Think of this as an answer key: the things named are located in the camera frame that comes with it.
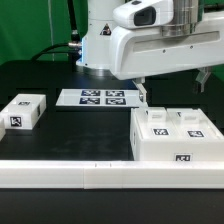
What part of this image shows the white marker base plate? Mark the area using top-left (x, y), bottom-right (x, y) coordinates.
top-left (56, 89), bottom-right (147, 107)

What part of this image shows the white front fence rail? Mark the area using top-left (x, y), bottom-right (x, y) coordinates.
top-left (0, 160), bottom-right (224, 189)

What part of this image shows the white cabinet body box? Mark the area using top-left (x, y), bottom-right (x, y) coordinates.
top-left (130, 108), bottom-right (224, 162)

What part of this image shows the white cabinet top block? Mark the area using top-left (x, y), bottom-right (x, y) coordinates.
top-left (0, 94), bottom-right (46, 130)

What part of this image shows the white left fence piece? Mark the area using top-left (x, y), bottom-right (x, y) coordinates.
top-left (0, 116), bottom-right (6, 141)

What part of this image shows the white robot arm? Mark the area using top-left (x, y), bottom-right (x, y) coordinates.
top-left (77, 0), bottom-right (224, 100)

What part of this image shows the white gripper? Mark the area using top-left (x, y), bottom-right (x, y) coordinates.
top-left (109, 19), bottom-right (224, 102)

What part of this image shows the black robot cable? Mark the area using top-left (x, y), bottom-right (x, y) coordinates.
top-left (31, 0), bottom-right (83, 62)

